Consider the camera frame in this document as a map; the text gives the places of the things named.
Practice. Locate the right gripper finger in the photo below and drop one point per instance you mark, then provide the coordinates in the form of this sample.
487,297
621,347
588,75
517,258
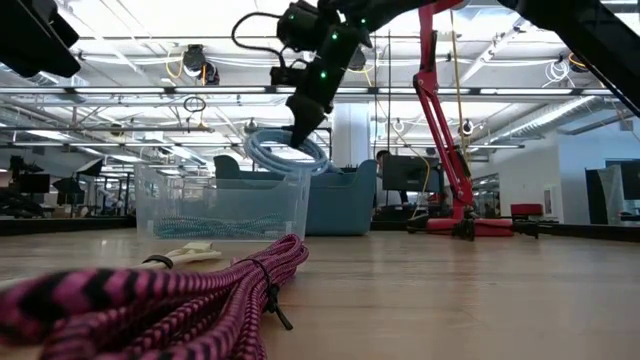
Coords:
307,120

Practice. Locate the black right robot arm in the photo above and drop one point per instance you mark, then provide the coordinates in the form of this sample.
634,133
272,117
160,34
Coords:
590,35

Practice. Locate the teal plastic bin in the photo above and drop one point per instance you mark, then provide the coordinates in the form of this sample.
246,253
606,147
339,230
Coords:
345,205

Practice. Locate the clear plastic bin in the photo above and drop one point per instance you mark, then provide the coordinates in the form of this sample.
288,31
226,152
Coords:
225,200

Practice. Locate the dark computer monitor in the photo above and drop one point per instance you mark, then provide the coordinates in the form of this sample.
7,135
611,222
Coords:
410,172

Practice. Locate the dark background workstation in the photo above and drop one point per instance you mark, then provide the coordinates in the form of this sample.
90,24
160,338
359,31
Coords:
25,190

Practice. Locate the red rectangular block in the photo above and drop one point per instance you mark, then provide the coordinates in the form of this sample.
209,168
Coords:
526,209

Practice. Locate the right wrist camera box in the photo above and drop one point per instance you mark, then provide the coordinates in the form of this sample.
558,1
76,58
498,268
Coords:
302,27

